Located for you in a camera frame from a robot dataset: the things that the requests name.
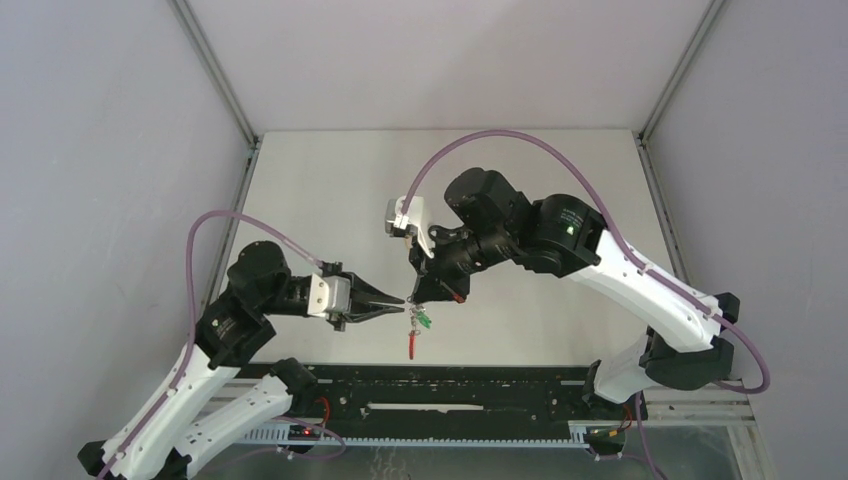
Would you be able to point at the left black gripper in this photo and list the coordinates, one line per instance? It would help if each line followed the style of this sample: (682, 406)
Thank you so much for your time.
(351, 299)

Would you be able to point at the metal keyring holder red handle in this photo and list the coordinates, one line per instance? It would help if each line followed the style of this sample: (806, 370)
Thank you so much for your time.
(414, 331)

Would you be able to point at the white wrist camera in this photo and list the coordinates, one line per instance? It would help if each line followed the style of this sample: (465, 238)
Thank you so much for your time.
(414, 223)
(328, 296)

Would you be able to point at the green tag key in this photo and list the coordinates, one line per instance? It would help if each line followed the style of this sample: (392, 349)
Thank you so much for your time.
(422, 318)

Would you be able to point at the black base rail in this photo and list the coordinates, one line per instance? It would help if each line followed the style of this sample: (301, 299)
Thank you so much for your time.
(457, 403)

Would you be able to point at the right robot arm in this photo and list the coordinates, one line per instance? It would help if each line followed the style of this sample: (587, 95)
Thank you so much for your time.
(563, 236)

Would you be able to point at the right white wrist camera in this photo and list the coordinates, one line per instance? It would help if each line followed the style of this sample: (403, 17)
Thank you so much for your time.
(414, 223)

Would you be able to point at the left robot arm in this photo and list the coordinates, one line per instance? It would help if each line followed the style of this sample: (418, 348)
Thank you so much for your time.
(169, 438)

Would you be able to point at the electronics board with leds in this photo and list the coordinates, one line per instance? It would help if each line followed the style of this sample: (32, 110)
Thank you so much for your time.
(303, 433)

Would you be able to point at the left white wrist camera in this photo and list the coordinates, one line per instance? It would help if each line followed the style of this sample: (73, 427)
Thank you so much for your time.
(328, 296)

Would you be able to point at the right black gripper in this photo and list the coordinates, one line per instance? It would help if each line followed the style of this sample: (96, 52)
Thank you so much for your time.
(435, 274)

